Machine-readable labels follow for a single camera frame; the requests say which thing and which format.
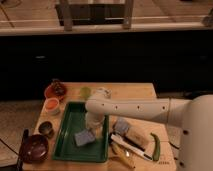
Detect small green cup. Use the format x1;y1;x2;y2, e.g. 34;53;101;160
80;87;91;100

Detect wooden frame stand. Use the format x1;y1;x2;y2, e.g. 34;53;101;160
55;0;134;32

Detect blue sponge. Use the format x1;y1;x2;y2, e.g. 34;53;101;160
74;129;95;146

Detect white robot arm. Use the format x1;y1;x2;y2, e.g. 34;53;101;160
85;88;213;171

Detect black tool at table edge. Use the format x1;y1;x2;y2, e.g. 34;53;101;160
15;129;29;171

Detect green chili pepper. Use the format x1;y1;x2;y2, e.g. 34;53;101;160
150;133;161;162

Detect dark red bowl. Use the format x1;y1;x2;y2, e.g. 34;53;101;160
21;134;49;164

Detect yellow banana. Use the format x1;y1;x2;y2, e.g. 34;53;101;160
111;142;135;169

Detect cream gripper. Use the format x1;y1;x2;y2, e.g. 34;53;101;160
85;112;104;136

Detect red bowl with pinecone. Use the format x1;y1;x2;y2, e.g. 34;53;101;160
44;79;67;101

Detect white cup orange contents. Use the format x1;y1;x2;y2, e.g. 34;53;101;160
44;98;60;115

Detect small dark metal cup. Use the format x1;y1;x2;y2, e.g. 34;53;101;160
38;121;54;138

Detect black cable on floor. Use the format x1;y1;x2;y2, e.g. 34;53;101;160
168;141;183;168

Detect grey scrub brush block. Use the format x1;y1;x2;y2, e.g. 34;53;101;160
113;117;148;150

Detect green plastic tray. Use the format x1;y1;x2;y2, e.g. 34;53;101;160
52;102;109;163

